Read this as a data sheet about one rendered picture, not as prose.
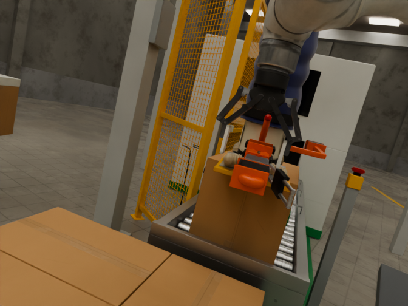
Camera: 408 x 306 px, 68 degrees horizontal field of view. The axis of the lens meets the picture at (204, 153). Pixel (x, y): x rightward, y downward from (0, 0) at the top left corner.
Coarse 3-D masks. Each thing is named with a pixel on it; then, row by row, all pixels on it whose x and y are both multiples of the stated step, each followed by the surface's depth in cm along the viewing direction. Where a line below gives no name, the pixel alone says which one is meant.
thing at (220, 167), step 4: (236, 152) 134; (220, 160) 125; (220, 164) 117; (216, 168) 113; (220, 168) 113; (224, 168) 113; (228, 168) 115; (232, 168) 114; (220, 172) 113; (224, 172) 113; (228, 172) 112; (232, 172) 112
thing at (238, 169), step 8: (240, 160) 68; (248, 160) 70; (240, 168) 63; (248, 168) 63; (256, 168) 64; (264, 168) 66; (232, 176) 64; (256, 176) 63; (264, 176) 62; (232, 184) 64; (240, 184) 64; (256, 192) 63
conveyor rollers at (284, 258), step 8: (184, 224) 157; (288, 224) 201; (288, 232) 185; (288, 240) 175; (280, 248) 159; (288, 248) 159; (280, 256) 150; (288, 256) 150; (280, 264) 142; (288, 264) 142
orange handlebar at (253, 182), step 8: (248, 152) 91; (256, 152) 89; (264, 152) 92; (304, 152) 125; (312, 152) 124; (320, 152) 128; (240, 176) 63; (248, 176) 62; (248, 184) 62; (256, 184) 61; (264, 184) 62
